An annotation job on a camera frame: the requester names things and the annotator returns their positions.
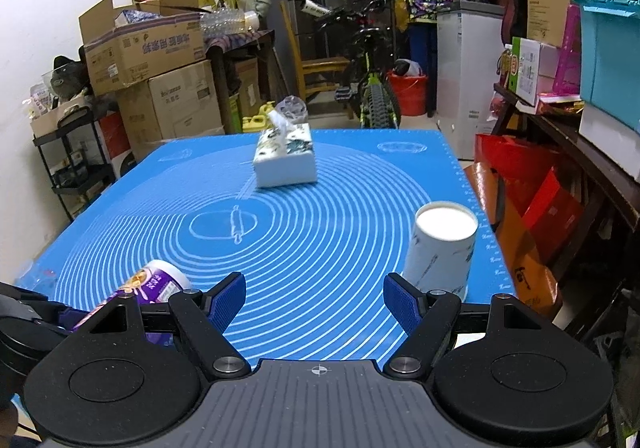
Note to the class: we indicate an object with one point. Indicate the green white carton box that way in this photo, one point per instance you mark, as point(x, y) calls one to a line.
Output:
point(524, 69)

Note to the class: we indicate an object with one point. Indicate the white marble paper cup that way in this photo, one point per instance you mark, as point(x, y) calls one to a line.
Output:
point(441, 248)

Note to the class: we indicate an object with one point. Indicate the cardboard box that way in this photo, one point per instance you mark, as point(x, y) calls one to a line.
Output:
point(127, 45)
point(182, 103)

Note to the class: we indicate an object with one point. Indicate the green black bicycle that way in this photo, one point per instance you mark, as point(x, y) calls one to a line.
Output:
point(364, 88)

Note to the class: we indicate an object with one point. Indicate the purple milk tea paper cup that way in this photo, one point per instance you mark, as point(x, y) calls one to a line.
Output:
point(154, 283)

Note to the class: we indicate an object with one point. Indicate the red plastic bucket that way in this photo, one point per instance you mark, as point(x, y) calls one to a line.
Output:
point(411, 93)

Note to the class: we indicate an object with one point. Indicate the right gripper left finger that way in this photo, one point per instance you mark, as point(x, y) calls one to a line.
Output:
point(199, 321)

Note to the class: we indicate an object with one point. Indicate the teal plastic storage bin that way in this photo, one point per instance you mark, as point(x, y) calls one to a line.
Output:
point(610, 57)

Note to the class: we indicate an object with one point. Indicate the blue silicone baking mat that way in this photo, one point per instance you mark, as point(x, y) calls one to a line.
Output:
point(313, 256)

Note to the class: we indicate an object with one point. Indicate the red gift bag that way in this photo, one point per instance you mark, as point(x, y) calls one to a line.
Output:
point(529, 193)

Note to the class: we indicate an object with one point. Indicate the black metal shelf rack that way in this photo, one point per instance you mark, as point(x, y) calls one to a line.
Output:
point(84, 149)

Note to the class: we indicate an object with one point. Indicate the white chest freezer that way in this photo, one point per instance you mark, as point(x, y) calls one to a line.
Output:
point(469, 46)

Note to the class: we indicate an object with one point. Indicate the dark wooden side table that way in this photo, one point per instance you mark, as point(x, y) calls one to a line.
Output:
point(617, 186)

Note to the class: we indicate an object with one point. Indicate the white tissue box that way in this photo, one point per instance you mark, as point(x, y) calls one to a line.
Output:
point(284, 154)

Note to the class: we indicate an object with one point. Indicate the upper cardboard box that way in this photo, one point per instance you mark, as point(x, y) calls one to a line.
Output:
point(127, 45)

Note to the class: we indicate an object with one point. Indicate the lower cardboard box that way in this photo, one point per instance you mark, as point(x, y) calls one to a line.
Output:
point(182, 103)

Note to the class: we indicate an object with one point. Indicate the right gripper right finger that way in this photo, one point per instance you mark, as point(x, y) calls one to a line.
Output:
point(428, 321)

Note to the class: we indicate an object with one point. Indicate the yellow toy truck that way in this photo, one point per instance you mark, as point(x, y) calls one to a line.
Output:
point(260, 122)

